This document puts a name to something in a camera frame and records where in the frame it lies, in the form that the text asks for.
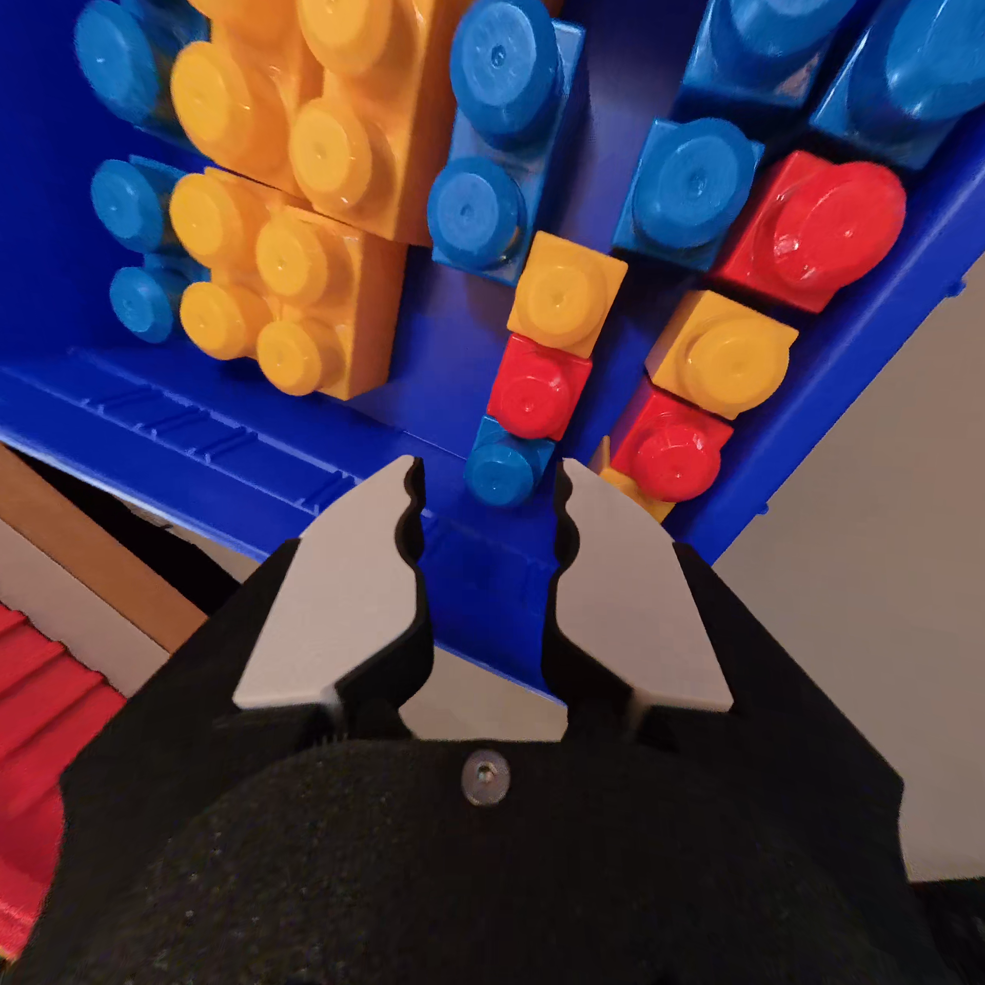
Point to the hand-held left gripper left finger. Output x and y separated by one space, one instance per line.
338 608

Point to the pile of colourful mega blocks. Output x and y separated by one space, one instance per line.
346 154

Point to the blue plastic bin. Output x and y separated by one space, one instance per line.
192 431

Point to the blue one-stud mega block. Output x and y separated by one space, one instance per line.
504 469

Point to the red plastic bin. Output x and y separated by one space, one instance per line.
46 731

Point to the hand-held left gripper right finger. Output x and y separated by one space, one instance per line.
639 615

